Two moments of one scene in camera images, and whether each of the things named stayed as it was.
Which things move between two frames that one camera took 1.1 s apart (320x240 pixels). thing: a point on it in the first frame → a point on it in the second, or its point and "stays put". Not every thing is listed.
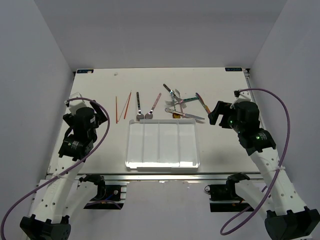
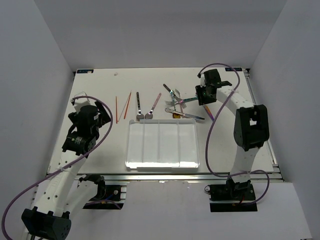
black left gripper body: [99, 118] stays put
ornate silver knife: [185, 114] stays put
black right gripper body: [237, 126] → [202, 95]
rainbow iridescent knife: [202, 102] stays put
